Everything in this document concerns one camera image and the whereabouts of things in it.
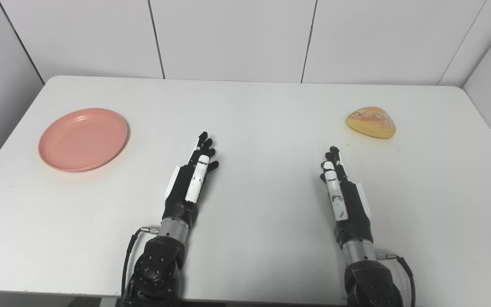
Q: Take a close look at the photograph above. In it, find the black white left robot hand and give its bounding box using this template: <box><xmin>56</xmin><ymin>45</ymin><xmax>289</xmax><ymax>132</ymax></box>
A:
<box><xmin>162</xmin><ymin>131</ymin><xmax>220</xmax><ymax>226</ymax></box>

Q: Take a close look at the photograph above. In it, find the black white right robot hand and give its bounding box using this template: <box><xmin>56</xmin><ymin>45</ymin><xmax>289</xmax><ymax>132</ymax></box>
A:
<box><xmin>319</xmin><ymin>146</ymin><xmax>374</xmax><ymax>247</ymax></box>

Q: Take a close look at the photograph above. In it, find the golden bread roll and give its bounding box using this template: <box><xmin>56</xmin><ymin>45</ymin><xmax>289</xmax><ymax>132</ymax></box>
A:
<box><xmin>346</xmin><ymin>106</ymin><xmax>396</xmax><ymax>139</ymax></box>

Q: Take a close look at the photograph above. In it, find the pink round plate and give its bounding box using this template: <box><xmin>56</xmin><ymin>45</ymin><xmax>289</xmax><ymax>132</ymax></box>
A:
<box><xmin>38</xmin><ymin>107</ymin><xmax>129</xmax><ymax>173</ymax></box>

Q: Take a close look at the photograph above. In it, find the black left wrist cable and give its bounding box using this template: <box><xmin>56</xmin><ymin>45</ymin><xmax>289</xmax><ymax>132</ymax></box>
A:
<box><xmin>121</xmin><ymin>227</ymin><xmax>159</xmax><ymax>299</ymax></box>

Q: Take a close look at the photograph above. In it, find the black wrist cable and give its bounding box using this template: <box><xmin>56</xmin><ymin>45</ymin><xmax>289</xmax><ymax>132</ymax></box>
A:
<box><xmin>121</xmin><ymin>227</ymin><xmax>159</xmax><ymax>299</ymax></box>
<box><xmin>377</xmin><ymin>252</ymin><xmax>417</xmax><ymax>307</ymax></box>

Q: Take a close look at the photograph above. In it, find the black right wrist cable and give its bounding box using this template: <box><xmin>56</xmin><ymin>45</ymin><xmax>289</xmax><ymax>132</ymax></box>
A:
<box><xmin>377</xmin><ymin>252</ymin><xmax>417</xmax><ymax>307</ymax></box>

